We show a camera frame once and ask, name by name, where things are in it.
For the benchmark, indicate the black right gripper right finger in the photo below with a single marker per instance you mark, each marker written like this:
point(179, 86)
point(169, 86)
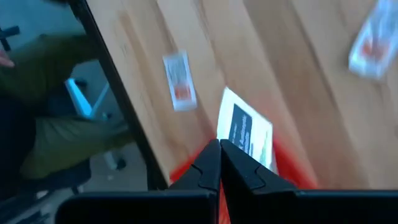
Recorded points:
point(280, 205)

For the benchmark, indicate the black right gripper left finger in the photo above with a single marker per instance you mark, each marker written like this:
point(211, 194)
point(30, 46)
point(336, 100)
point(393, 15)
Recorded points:
point(186, 205)

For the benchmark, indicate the white packet with black print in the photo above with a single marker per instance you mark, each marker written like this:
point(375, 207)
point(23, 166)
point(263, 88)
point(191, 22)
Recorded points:
point(239, 124)

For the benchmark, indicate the red plastic mesh basket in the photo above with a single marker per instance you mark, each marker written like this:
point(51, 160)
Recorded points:
point(292, 171)

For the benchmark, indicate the white packet with red print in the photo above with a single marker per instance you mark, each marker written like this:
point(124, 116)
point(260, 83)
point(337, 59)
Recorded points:
point(180, 81)
point(373, 46)

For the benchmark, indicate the person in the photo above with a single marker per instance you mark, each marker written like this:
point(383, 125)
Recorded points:
point(46, 77)

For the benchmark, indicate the person's hand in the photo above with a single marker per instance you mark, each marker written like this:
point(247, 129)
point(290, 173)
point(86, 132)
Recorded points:
point(4, 59)

